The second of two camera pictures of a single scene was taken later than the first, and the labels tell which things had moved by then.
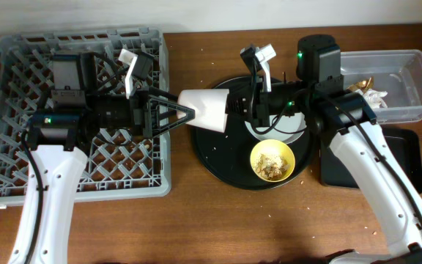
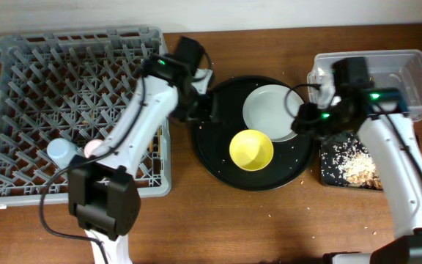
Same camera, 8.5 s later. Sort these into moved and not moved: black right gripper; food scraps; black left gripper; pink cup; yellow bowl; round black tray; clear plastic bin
Moved: black right gripper; pink cup; black left gripper; yellow bowl; food scraps
Not moved: clear plastic bin; round black tray
